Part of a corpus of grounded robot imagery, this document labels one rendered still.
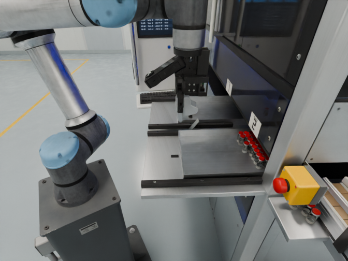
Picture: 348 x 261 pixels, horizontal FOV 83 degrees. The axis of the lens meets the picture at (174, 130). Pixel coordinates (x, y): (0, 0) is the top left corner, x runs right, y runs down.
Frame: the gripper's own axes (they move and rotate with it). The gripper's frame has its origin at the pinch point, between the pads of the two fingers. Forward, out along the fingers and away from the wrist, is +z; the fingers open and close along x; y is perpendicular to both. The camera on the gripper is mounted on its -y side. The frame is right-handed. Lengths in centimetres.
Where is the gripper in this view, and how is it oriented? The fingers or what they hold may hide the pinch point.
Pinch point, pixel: (178, 118)
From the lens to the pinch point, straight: 59.4
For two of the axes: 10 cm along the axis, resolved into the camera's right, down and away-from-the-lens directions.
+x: -0.4, -5.7, 8.2
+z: 0.0, 8.2, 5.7
